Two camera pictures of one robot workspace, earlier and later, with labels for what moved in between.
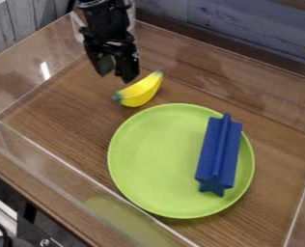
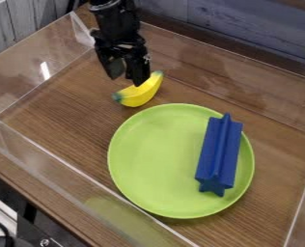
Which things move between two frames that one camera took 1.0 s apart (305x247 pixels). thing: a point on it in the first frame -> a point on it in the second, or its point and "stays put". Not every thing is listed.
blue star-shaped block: x=217 y=171 stays put
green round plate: x=152 y=158 stays put
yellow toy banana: x=136 y=94 stays put
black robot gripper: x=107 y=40 -> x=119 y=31
